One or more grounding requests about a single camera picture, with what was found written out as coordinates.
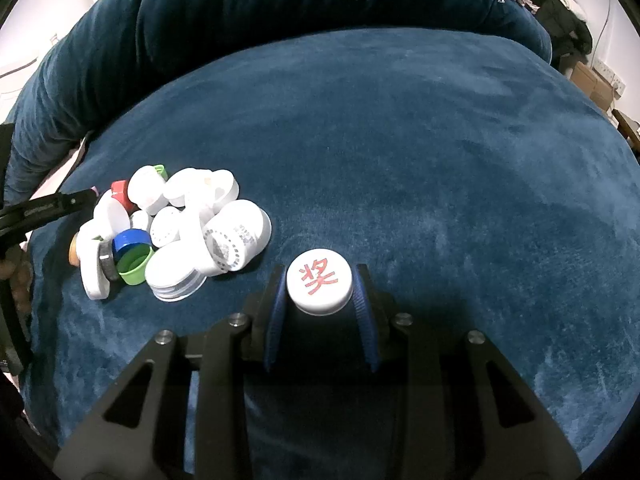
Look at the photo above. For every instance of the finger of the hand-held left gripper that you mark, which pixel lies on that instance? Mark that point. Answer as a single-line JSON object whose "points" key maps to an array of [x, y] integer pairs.
{"points": [[50, 206]]}

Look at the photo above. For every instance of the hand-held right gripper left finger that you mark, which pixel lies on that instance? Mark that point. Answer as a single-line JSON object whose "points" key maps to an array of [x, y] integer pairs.
{"points": [[277, 310]]}

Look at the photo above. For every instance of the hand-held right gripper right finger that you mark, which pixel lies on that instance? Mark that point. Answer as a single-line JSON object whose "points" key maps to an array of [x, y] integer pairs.
{"points": [[362, 310]]}

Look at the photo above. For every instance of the white cap with red print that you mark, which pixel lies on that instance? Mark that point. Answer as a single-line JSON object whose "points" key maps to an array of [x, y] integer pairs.
{"points": [[320, 280]]}

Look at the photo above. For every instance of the pile of plastic bottle caps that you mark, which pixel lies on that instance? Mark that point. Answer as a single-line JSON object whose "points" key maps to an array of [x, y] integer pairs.
{"points": [[235, 225]]}

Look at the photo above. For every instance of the person's left hand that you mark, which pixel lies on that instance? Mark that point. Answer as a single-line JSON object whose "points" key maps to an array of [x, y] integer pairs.
{"points": [[17, 285]]}

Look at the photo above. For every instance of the pink bed sheet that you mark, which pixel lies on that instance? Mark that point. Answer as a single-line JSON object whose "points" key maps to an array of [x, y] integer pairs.
{"points": [[65, 165]]}

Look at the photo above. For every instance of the dark blue velvet cushion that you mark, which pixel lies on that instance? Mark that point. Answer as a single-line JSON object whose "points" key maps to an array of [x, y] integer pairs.
{"points": [[250, 10]]}

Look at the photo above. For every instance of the cardboard box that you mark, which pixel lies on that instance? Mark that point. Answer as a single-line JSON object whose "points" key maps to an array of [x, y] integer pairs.
{"points": [[592, 84]]}

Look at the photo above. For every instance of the wooden side table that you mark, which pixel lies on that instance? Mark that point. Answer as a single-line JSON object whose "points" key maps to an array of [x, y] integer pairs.
{"points": [[629, 127]]}

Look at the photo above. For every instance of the black jacket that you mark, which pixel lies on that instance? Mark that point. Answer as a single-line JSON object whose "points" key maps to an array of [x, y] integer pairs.
{"points": [[560, 17]]}

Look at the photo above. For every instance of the white garment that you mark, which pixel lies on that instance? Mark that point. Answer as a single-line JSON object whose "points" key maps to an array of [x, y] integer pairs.
{"points": [[575, 7]]}

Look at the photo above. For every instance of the white wall socket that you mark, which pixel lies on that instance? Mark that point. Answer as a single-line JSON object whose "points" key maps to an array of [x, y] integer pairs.
{"points": [[607, 71]]}

